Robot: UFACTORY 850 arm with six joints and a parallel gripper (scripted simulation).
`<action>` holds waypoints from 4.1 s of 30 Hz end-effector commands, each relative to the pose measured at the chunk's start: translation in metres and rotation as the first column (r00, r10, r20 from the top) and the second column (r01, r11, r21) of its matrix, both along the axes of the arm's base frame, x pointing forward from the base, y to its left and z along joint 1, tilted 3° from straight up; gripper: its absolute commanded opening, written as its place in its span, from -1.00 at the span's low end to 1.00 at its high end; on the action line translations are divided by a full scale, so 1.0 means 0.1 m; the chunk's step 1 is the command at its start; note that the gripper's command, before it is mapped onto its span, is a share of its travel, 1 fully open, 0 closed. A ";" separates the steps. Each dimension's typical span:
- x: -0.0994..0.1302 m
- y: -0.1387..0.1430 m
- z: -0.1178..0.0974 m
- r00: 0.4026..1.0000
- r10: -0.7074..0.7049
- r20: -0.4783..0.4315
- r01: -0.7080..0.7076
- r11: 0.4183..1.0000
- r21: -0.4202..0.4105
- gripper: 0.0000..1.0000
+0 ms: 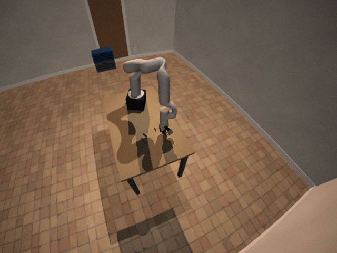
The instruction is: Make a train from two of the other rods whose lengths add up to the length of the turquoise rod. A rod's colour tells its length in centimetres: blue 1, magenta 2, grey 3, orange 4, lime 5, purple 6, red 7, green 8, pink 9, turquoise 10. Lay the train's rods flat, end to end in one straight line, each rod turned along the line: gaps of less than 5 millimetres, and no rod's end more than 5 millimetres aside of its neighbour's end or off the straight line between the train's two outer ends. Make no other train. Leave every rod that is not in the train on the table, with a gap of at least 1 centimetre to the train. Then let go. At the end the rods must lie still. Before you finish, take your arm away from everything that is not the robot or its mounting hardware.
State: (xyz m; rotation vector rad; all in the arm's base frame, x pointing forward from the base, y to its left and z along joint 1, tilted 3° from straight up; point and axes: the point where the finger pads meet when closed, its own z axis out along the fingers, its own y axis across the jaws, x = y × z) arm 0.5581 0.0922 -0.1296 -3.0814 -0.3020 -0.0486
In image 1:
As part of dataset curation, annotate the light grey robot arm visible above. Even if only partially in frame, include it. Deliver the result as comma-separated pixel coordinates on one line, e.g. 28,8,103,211
123,57,177,124

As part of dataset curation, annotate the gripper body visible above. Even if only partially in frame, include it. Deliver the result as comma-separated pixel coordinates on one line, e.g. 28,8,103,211
159,123,169,131

